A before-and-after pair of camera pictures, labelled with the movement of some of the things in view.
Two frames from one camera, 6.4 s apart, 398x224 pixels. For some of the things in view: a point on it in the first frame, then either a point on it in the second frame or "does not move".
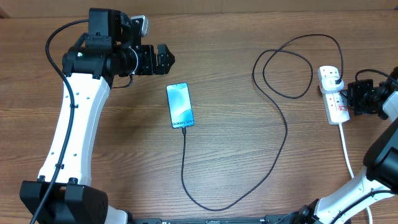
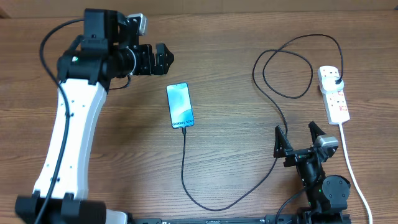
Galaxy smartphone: x=180 y=105 does not move
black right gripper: x=352 y=86 → x=282 y=149
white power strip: x=335 y=102 does not move
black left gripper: x=149 y=67 does not move
